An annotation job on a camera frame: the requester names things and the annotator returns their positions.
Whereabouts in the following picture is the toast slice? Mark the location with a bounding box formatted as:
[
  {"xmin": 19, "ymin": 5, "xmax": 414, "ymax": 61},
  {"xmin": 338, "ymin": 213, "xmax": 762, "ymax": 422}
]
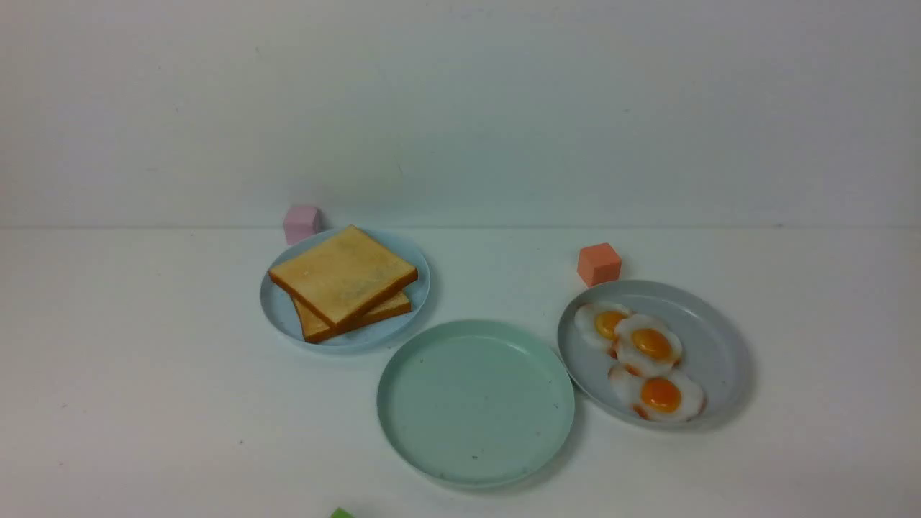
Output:
[
  {"xmin": 291, "ymin": 291, "xmax": 412, "ymax": 344},
  {"xmin": 268, "ymin": 226, "xmax": 419, "ymax": 329}
]

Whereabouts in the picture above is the fried egg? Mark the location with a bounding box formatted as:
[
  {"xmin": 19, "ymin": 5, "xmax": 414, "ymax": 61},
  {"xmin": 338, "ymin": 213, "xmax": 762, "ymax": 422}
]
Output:
[
  {"xmin": 613, "ymin": 314, "xmax": 684, "ymax": 378},
  {"xmin": 573, "ymin": 301, "xmax": 634, "ymax": 353},
  {"xmin": 607, "ymin": 365, "xmax": 707, "ymax": 423}
]

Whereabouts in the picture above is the orange cube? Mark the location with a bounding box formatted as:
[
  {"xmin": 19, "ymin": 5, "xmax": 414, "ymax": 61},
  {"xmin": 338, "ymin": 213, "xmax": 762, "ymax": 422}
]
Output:
[{"xmin": 576, "ymin": 242, "xmax": 622, "ymax": 288}]

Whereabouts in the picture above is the mint green plate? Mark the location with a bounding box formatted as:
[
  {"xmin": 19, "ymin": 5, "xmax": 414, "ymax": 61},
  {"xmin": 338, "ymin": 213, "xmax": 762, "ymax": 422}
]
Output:
[{"xmin": 376, "ymin": 320, "xmax": 576, "ymax": 491}]

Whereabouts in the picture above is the pink cube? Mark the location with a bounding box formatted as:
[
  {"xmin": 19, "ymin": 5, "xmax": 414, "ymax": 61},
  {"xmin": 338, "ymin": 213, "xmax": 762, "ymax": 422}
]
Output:
[{"xmin": 282, "ymin": 204, "xmax": 322, "ymax": 246}]

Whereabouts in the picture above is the light blue plate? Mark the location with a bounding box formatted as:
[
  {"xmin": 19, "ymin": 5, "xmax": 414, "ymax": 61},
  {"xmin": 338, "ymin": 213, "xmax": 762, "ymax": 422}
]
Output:
[{"xmin": 260, "ymin": 227, "xmax": 431, "ymax": 354}]

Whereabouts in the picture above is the grey plate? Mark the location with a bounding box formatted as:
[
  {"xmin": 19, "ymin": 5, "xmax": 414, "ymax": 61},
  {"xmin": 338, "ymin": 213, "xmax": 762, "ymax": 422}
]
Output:
[{"xmin": 557, "ymin": 280, "xmax": 751, "ymax": 432}]

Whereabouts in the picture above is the green cube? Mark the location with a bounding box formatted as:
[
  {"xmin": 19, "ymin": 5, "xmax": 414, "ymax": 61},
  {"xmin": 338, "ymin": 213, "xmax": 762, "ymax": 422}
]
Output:
[{"xmin": 330, "ymin": 507, "xmax": 354, "ymax": 518}]

